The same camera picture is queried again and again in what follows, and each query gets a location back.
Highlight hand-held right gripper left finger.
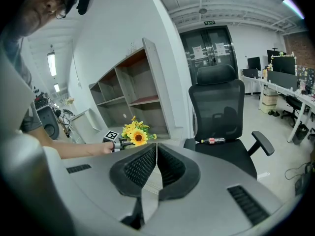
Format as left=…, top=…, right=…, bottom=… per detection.
left=61, top=143, right=158, bottom=236

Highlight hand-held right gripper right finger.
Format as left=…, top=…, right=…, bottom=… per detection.
left=145, top=143, right=286, bottom=236

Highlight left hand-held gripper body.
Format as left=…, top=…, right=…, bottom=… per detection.
left=102, top=130, right=124, bottom=153

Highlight yellow sunflower bouquet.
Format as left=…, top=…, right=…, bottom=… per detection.
left=121, top=116, right=158, bottom=147

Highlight person's left forearm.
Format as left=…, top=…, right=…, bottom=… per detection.
left=43, top=141, right=105, bottom=160

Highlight grey wooden desk with shelves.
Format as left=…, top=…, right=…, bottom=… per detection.
left=88, top=37, right=184, bottom=147

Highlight white long office desk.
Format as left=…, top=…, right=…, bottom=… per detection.
left=240, top=75, right=315, bottom=143

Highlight dark grey desk partition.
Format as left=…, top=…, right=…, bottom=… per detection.
left=267, top=70, right=298, bottom=91

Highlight black computer monitor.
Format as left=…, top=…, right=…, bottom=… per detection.
left=267, top=50, right=287, bottom=59
left=247, top=57, right=262, bottom=71
left=271, top=56, right=296, bottom=76

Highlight person's left hand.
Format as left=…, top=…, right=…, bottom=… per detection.
left=102, top=141, right=116, bottom=155

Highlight small white table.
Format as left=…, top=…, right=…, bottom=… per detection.
left=70, top=108, right=102, bottom=144

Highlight plastic bottle with red label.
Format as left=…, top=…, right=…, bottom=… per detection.
left=200, top=137, right=226, bottom=146

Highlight black mesh office chair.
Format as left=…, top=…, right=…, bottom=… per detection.
left=183, top=64, right=275, bottom=180

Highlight black waste bin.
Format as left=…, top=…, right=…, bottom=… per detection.
left=292, top=124, right=310, bottom=145

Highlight black swivel chair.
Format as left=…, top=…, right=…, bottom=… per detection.
left=281, top=94, right=304, bottom=128

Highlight person's grey printed t-shirt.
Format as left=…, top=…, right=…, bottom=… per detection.
left=0, top=35, right=44, bottom=134

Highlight white paper door notice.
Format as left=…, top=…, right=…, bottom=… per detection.
left=192, top=46, right=205, bottom=59
left=215, top=42, right=231, bottom=57

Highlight black double door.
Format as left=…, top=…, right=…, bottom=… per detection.
left=179, top=26, right=239, bottom=89

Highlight person's head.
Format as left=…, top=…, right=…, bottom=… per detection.
left=0, top=0, right=82, bottom=38

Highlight black floor cable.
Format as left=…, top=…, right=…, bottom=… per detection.
left=284, top=161, right=315, bottom=181

